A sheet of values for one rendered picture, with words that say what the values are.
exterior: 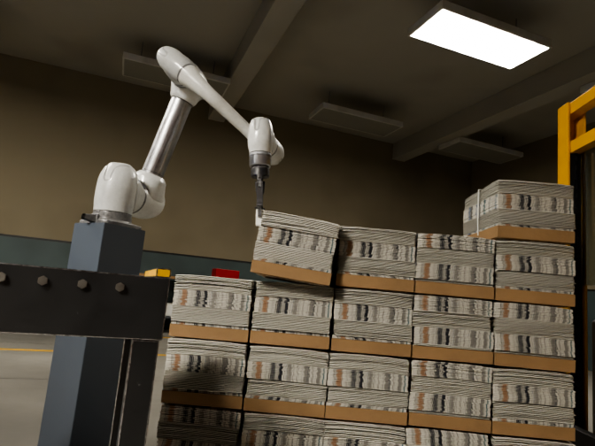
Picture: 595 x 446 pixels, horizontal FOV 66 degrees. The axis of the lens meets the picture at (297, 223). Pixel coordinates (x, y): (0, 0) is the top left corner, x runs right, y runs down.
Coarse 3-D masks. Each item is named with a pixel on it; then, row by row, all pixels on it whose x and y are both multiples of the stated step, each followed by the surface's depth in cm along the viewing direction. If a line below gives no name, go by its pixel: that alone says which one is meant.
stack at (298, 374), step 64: (192, 320) 165; (256, 320) 165; (320, 320) 165; (384, 320) 166; (448, 320) 166; (192, 384) 162; (256, 384) 162; (320, 384) 162; (384, 384) 161; (448, 384) 162
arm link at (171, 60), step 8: (160, 48) 203; (168, 48) 201; (160, 56) 200; (168, 56) 198; (176, 56) 198; (184, 56) 200; (160, 64) 201; (168, 64) 198; (176, 64) 196; (184, 64) 197; (192, 64) 200; (168, 72) 200; (176, 72) 197; (176, 80) 200
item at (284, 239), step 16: (272, 224) 164; (288, 224) 164; (304, 224) 164; (320, 224) 164; (336, 224) 164; (272, 240) 164; (288, 240) 164; (304, 240) 164; (320, 240) 164; (336, 240) 172; (256, 256) 163; (272, 256) 163; (288, 256) 163; (304, 256) 163; (320, 256) 163
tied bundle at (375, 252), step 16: (352, 240) 170; (368, 240) 170; (384, 240) 170; (400, 240) 170; (336, 256) 177; (352, 256) 169; (368, 256) 169; (384, 256) 169; (400, 256) 169; (336, 272) 170; (352, 272) 168; (368, 272) 168; (384, 272) 168; (400, 272) 168; (352, 288) 173; (368, 288) 168
